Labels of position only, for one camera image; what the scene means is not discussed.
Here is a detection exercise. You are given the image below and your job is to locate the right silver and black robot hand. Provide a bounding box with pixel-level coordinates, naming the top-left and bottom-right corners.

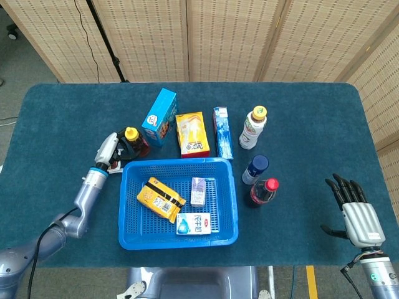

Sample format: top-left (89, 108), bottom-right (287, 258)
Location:
top-left (320, 173), bottom-right (387, 249)

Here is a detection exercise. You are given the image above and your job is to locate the left silver and black robot hand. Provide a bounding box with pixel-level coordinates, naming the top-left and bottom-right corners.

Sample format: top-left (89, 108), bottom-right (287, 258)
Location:
top-left (94, 131), bottom-right (140, 171)

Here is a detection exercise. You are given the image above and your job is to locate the yellow packet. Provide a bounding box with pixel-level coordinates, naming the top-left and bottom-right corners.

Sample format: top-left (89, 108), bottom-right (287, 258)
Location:
top-left (136, 176), bottom-right (187, 224)

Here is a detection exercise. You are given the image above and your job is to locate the purple white milk carton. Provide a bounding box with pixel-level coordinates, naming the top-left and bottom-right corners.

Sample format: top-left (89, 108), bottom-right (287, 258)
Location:
top-left (190, 176), bottom-right (207, 208)

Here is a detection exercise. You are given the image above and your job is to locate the white and blue milk carton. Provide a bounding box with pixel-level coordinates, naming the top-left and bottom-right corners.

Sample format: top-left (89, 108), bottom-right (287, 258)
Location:
top-left (175, 212), bottom-right (212, 236)

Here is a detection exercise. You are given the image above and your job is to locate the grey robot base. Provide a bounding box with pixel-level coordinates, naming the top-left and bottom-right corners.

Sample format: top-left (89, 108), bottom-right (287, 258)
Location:
top-left (117, 266), bottom-right (272, 299)

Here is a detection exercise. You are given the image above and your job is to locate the blue perforated plastic basket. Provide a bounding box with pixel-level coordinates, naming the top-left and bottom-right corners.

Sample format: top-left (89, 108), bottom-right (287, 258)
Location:
top-left (118, 157), bottom-right (239, 250)

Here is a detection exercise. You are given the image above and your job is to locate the cola bottle with red cap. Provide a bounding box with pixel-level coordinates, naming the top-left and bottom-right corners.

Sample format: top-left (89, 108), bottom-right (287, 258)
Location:
top-left (248, 178), bottom-right (280, 209)

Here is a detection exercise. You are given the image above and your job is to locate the small white egg-yolk snack packet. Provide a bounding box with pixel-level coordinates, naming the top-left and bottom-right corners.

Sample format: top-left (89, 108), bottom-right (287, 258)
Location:
top-left (107, 158), bottom-right (124, 174)

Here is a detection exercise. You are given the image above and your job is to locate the honey bottle with yellow cap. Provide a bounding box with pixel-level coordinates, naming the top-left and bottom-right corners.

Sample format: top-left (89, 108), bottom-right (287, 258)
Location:
top-left (123, 126), bottom-right (151, 158)

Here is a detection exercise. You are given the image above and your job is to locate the blue chocolate cookie box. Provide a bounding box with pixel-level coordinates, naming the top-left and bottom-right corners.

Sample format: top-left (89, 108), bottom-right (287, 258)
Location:
top-left (142, 88), bottom-right (179, 148)

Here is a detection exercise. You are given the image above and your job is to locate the yellow snack bag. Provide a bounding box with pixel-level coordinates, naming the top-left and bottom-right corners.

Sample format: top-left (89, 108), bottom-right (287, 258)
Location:
top-left (175, 111), bottom-right (210, 159)

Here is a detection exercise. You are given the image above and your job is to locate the teal table cloth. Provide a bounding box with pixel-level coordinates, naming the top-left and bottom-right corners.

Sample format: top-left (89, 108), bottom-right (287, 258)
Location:
top-left (0, 82), bottom-right (399, 268)

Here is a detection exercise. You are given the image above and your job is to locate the black stand pole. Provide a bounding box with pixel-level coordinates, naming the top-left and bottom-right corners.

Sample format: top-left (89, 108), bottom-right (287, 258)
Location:
top-left (85, 0), bottom-right (130, 83)

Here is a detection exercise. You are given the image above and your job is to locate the white bottle with navy cap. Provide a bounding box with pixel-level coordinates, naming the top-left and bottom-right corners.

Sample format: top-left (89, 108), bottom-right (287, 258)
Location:
top-left (241, 154), bottom-right (270, 186)

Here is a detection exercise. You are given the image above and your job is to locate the blue and red toothpaste box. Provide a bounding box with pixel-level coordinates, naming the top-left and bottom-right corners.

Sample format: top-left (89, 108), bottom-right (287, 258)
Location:
top-left (213, 106), bottom-right (234, 160)

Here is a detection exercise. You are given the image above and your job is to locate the white peach drink bottle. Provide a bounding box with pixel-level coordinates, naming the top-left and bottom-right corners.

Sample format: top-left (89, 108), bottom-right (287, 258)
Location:
top-left (238, 105), bottom-right (269, 150)

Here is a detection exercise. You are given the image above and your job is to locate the woven bamboo folding screen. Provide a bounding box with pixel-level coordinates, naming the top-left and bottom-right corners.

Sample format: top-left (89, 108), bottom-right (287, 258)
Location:
top-left (0, 0), bottom-right (399, 219)

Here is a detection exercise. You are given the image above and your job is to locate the thin blue cable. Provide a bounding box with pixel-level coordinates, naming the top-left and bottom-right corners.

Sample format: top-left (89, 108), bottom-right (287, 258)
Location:
top-left (289, 264), bottom-right (297, 299)

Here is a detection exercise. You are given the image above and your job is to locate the thin black hanging cable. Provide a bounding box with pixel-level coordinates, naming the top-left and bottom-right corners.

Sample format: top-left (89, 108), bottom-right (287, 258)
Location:
top-left (74, 0), bottom-right (101, 83)

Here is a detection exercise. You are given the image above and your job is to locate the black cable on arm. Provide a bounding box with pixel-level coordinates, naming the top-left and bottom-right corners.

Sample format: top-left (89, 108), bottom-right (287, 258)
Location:
top-left (27, 207), bottom-right (79, 299)

